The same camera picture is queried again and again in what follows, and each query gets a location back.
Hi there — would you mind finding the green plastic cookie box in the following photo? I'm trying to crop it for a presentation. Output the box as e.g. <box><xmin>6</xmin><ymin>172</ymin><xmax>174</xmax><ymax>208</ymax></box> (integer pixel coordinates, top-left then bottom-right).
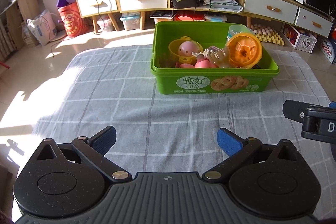
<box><xmin>150</xmin><ymin>21</ymin><xmax>280</xmax><ymax>95</ymax></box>

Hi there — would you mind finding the yellow egg tray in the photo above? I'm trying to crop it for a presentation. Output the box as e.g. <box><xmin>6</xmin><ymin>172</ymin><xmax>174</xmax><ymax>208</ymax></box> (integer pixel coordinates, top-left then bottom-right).
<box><xmin>251</xmin><ymin>24</ymin><xmax>285</xmax><ymax>46</ymax></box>

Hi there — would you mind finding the pink ball toy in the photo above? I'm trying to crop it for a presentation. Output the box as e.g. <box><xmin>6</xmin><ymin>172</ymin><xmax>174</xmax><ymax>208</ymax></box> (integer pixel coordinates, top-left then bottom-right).
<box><xmin>178</xmin><ymin>40</ymin><xmax>202</xmax><ymax>57</ymax></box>

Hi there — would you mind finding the tan rubber hand toy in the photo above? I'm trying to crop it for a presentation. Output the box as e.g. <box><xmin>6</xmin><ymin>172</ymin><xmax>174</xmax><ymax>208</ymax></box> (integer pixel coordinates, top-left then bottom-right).
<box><xmin>208</xmin><ymin>47</ymin><xmax>231</xmax><ymax>68</ymax></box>

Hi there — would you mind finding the yellow toy cup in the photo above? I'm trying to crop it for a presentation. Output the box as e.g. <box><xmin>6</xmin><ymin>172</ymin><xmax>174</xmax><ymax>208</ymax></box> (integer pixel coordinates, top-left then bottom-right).
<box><xmin>168</xmin><ymin>36</ymin><xmax>203</xmax><ymax>65</ymax></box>

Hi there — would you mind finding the red paper bag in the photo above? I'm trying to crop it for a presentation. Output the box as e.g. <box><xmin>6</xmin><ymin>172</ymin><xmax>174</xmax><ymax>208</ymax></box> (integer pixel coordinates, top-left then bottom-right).
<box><xmin>58</xmin><ymin>2</ymin><xmax>88</xmax><ymax>38</ymax></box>

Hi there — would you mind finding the orange plastic pumpkin bowl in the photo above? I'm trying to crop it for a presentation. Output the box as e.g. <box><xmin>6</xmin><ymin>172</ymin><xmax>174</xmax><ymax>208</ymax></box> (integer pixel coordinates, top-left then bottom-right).
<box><xmin>226</xmin><ymin>32</ymin><xmax>263</xmax><ymax>69</ymax></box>

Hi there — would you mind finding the clear cotton swab jar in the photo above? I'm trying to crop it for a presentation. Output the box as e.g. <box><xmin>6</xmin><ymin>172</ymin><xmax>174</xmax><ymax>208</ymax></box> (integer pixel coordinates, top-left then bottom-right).
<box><xmin>227</xmin><ymin>24</ymin><xmax>255</xmax><ymax>42</ymax></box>

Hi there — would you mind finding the grey checked table cloth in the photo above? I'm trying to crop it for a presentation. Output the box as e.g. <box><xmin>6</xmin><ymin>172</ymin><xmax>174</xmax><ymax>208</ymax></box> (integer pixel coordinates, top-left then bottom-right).
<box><xmin>21</xmin><ymin>45</ymin><xmax>335</xmax><ymax>218</ymax></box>

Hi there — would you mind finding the white dried starfish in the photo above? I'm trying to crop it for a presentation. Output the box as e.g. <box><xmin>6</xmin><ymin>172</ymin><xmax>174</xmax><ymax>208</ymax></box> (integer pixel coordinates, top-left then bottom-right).
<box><xmin>192</xmin><ymin>46</ymin><xmax>223</xmax><ymax>61</ymax></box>

